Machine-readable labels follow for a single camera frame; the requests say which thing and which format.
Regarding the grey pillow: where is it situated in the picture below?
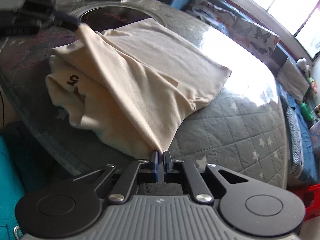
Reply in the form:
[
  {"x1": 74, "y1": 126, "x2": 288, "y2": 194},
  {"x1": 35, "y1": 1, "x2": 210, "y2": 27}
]
[{"x1": 276, "y1": 57, "x2": 311, "y2": 103}]

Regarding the teal fabric seat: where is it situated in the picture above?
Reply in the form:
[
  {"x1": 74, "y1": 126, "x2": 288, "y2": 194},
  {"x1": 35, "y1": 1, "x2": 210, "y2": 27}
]
[{"x1": 0, "y1": 134, "x2": 28, "y2": 240}]

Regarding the colourful toys pile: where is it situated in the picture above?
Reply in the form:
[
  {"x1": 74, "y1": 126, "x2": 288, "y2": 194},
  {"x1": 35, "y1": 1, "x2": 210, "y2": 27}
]
[{"x1": 308, "y1": 76, "x2": 318, "y2": 93}]

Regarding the black round induction cooktop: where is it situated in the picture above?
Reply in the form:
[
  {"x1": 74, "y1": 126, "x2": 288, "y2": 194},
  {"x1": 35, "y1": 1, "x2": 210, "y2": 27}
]
[{"x1": 79, "y1": 6, "x2": 153, "y2": 29}]

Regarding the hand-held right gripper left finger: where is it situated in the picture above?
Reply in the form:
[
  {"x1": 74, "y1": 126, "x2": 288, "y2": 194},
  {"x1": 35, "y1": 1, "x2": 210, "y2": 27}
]
[{"x1": 72, "y1": 151, "x2": 160, "y2": 204}]

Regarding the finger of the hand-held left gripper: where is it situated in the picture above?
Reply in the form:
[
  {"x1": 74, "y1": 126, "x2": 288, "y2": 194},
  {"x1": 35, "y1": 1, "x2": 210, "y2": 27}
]
[{"x1": 51, "y1": 9, "x2": 81, "y2": 31}]

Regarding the green plastic basin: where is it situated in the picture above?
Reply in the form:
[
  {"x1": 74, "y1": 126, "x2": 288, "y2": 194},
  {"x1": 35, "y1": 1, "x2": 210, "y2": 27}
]
[{"x1": 301, "y1": 102, "x2": 316, "y2": 121}]

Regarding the butterfly print pillow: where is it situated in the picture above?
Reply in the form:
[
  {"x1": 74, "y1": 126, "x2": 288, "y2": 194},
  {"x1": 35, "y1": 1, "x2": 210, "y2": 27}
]
[
  {"x1": 184, "y1": 0, "x2": 237, "y2": 34},
  {"x1": 231, "y1": 17, "x2": 280, "y2": 66}
]

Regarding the grey quilted star table cover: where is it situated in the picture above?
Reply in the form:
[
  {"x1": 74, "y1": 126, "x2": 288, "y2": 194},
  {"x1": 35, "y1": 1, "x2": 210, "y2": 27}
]
[{"x1": 0, "y1": 0, "x2": 288, "y2": 188}]

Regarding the window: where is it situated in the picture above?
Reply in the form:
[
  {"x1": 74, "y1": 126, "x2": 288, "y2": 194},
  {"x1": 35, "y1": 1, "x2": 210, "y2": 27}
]
[{"x1": 226, "y1": 0, "x2": 320, "y2": 61}]

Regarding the cream garment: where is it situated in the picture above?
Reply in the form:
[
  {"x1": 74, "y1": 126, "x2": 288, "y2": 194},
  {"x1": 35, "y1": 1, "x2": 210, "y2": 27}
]
[{"x1": 46, "y1": 17, "x2": 232, "y2": 160}]

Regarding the panda plush toy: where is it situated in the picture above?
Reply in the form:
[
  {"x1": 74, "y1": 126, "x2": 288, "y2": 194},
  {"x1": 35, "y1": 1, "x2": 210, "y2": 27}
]
[{"x1": 297, "y1": 57, "x2": 312, "y2": 76}]

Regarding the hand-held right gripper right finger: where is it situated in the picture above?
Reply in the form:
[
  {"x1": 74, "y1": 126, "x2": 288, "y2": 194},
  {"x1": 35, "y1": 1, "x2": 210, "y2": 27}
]
[{"x1": 163, "y1": 151, "x2": 249, "y2": 203}]

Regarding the red plastic stool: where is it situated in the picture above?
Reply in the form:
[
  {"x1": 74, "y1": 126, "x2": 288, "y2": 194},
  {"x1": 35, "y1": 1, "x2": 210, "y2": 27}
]
[{"x1": 287, "y1": 183, "x2": 320, "y2": 222}]

